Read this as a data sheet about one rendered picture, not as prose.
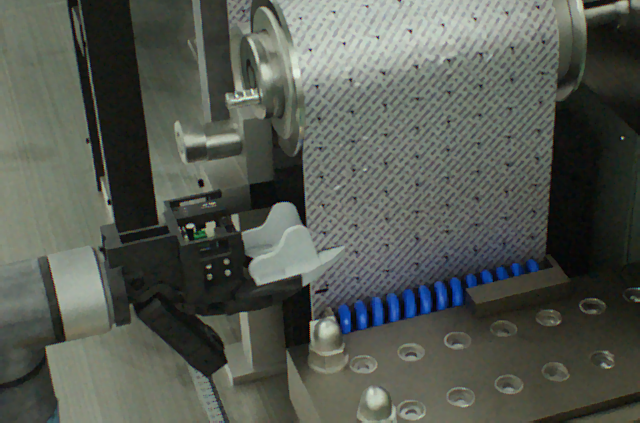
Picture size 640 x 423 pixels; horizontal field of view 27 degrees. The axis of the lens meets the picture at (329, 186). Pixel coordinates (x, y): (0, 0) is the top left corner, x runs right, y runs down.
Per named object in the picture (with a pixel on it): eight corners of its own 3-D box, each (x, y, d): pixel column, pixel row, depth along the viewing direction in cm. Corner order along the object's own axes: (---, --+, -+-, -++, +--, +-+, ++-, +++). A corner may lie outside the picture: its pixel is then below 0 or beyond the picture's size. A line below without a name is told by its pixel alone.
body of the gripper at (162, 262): (250, 232, 109) (107, 264, 106) (257, 313, 114) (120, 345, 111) (227, 185, 115) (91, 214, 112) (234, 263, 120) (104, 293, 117)
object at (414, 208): (311, 319, 121) (302, 149, 111) (542, 263, 127) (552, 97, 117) (313, 322, 121) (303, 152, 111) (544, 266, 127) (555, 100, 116)
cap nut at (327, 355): (302, 352, 116) (299, 313, 113) (341, 343, 117) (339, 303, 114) (314, 378, 113) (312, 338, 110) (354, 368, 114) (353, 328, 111)
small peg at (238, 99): (224, 90, 111) (228, 102, 110) (256, 84, 111) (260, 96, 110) (224, 100, 112) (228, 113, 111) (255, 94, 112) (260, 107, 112)
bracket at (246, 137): (216, 357, 136) (187, 100, 119) (275, 342, 137) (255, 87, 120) (228, 388, 132) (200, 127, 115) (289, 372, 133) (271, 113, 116)
